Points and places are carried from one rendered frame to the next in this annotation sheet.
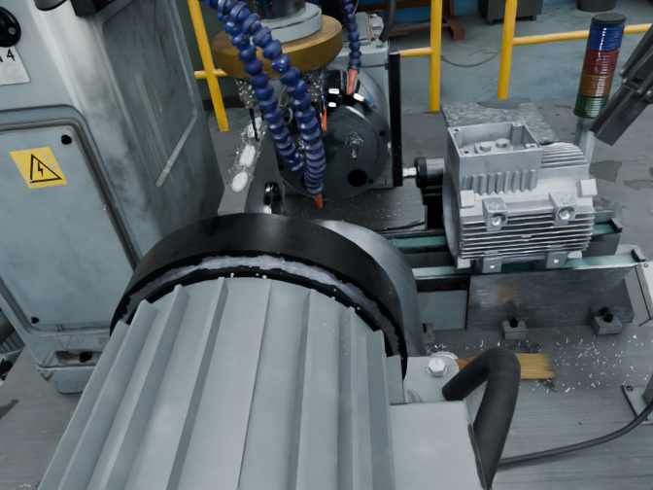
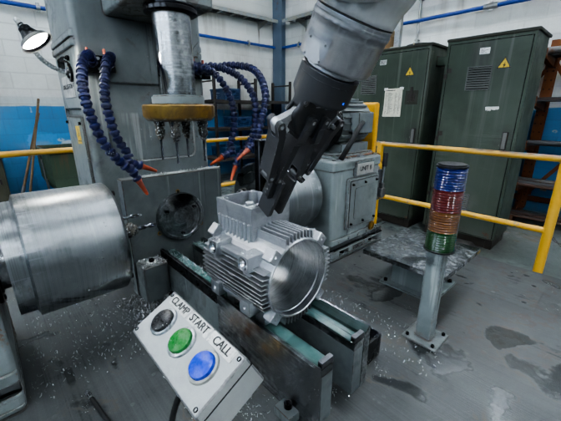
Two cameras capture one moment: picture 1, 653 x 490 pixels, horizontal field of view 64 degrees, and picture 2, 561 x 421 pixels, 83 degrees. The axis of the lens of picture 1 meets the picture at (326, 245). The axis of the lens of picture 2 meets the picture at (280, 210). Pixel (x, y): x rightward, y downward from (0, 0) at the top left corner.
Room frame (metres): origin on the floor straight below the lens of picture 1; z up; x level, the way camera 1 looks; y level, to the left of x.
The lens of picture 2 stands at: (0.27, -0.75, 1.32)
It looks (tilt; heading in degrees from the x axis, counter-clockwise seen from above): 17 degrees down; 42
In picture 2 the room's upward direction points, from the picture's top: straight up
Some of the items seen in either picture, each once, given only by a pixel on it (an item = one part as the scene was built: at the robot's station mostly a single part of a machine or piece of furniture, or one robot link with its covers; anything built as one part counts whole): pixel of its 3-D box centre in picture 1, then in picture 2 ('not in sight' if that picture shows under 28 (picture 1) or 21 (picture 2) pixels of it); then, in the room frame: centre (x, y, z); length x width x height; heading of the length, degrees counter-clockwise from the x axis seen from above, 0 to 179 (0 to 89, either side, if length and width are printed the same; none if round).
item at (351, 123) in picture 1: (331, 124); (283, 195); (1.08, -0.05, 1.04); 0.41 x 0.25 x 0.25; 174
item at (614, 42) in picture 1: (605, 33); (450, 178); (0.99, -0.58, 1.19); 0.06 x 0.06 x 0.04
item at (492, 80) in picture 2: not in sight; (477, 145); (4.05, -0.06, 0.98); 0.72 x 0.49 x 1.96; 84
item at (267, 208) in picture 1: (277, 223); (181, 216); (0.76, 0.08, 1.01); 0.15 x 0.02 x 0.15; 174
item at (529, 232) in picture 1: (510, 205); (265, 261); (0.71, -0.32, 1.01); 0.20 x 0.19 x 0.19; 85
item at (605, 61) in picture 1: (601, 57); (447, 200); (0.99, -0.58, 1.14); 0.06 x 0.06 x 0.04
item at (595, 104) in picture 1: (591, 101); (440, 239); (0.99, -0.58, 1.05); 0.06 x 0.06 x 0.04
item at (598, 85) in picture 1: (596, 80); (443, 220); (0.99, -0.58, 1.10); 0.06 x 0.06 x 0.04
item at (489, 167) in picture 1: (491, 158); (252, 214); (0.72, -0.28, 1.11); 0.12 x 0.11 x 0.07; 85
